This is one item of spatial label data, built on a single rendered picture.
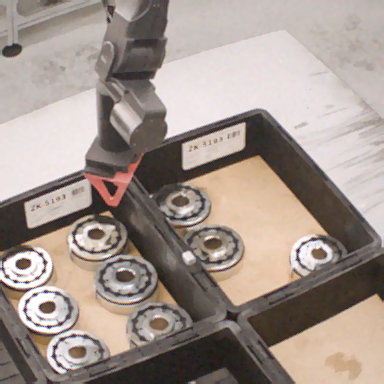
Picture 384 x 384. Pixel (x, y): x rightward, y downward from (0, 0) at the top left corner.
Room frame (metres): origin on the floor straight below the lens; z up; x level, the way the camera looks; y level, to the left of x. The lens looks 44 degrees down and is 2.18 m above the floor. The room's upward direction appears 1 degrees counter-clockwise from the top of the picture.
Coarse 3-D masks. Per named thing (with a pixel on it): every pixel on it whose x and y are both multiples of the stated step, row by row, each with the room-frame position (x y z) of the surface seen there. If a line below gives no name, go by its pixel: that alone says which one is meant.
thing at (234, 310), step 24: (240, 120) 1.54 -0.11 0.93; (168, 144) 1.48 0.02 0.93; (312, 168) 1.41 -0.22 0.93; (144, 192) 1.36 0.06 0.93; (336, 192) 1.35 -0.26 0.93; (360, 216) 1.29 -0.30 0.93; (192, 264) 1.20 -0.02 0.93; (336, 264) 1.19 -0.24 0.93; (216, 288) 1.14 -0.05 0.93; (288, 288) 1.14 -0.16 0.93; (240, 312) 1.10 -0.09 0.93
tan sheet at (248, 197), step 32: (256, 160) 1.54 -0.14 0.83; (224, 192) 1.46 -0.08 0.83; (256, 192) 1.46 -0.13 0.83; (288, 192) 1.46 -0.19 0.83; (224, 224) 1.38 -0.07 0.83; (256, 224) 1.38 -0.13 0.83; (288, 224) 1.38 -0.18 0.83; (256, 256) 1.31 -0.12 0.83; (288, 256) 1.30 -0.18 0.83; (224, 288) 1.24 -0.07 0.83; (256, 288) 1.23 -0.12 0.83
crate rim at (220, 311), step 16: (64, 176) 1.40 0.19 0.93; (80, 176) 1.40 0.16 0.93; (32, 192) 1.36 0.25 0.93; (128, 192) 1.36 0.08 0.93; (0, 208) 1.32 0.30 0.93; (144, 208) 1.32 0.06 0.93; (176, 256) 1.21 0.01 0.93; (192, 272) 1.18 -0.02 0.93; (0, 288) 1.14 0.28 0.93; (208, 288) 1.15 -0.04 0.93; (16, 320) 1.07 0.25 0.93; (208, 320) 1.08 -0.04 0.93; (224, 320) 1.08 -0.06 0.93; (176, 336) 1.05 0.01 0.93; (32, 352) 1.01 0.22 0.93; (128, 352) 1.02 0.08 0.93; (48, 368) 0.98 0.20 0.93; (80, 368) 0.98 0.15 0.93; (96, 368) 0.98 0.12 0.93
